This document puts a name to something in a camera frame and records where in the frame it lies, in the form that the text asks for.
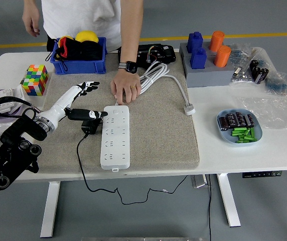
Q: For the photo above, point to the person's left hand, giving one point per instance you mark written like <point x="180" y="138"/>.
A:
<point x="124" y="84"/>

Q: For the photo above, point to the person's right hand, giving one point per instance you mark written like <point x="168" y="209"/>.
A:
<point x="30" y="22"/>

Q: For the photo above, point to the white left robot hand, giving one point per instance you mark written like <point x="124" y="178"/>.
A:
<point x="58" y="106"/>

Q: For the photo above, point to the white power strip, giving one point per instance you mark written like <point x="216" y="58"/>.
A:
<point x="118" y="155"/>

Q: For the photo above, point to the person's left forearm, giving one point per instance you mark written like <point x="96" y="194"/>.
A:
<point x="131" y="30"/>

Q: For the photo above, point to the black smartwatch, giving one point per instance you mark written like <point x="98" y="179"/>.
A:
<point x="130" y="66"/>

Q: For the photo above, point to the multicolour puzzle cube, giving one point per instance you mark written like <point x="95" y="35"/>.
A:
<point x="35" y="80"/>

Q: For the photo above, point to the small yellow foam ball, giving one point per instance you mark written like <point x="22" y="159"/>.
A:
<point x="65" y="38"/>

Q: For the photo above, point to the blue plastic bin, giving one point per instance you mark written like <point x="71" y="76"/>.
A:
<point x="83" y="66"/>

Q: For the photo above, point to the black pouch with red lining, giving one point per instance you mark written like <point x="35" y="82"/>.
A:
<point x="88" y="51"/>

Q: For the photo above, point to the person's torso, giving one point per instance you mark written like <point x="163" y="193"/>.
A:
<point x="83" y="15"/>

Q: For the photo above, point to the large yellow foam ball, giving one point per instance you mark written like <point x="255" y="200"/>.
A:
<point x="85" y="36"/>

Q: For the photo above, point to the grey-brown fabric mat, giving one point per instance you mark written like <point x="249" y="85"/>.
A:
<point x="158" y="138"/>

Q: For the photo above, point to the blue bottle-shaped peg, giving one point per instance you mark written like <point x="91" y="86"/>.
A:
<point x="198" y="59"/>
<point x="195" y="41"/>

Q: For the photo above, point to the grey block holder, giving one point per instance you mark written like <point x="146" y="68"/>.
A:
<point x="208" y="77"/>

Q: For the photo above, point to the orange cylinder peg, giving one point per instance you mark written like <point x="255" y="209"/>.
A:
<point x="216" y="41"/>
<point x="222" y="56"/>

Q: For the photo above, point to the white table leg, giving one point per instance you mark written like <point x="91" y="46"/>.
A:
<point x="49" y="211"/>
<point x="230" y="200"/>

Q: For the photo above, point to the black cylindrical capacitor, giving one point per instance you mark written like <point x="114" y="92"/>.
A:
<point x="246" y="120"/>
<point x="252" y="121"/>
<point x="230" y="118"/>
<point x="238" y="118"/>
<point x="223" y="123"/>

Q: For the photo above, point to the light blue plate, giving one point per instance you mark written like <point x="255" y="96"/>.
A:
<point x="223" y="135"/>

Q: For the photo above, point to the bag of small metal parts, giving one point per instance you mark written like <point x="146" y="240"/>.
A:
<point x="241" y="77"/>

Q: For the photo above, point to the bag of blue components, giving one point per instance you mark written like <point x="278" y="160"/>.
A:
<point x="238" y="54"/>

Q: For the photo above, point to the silver box under table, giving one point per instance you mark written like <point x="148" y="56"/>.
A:
<point x="198" y="181"/>

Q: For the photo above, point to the green battery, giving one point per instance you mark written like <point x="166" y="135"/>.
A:
<point x="244" y="141"/>
<point x="238" y="129"/>
<point x="253" y="132"/>
<point x="247" y="138"/>
<point x="237" y="133"/>
<point x="247" y="133"/>

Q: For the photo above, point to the bag of black capacitors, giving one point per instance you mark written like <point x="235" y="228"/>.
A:
<point x="259" y="71"/>

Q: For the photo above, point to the empty clear plastic bag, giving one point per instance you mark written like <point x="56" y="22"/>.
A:
<point x="271" y="113"/>

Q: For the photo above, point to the bag of blue resistors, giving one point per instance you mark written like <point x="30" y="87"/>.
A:
<point x="276" y="84"/>

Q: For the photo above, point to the black table control panel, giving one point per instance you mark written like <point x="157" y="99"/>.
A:
<point x="261" y="174"/>

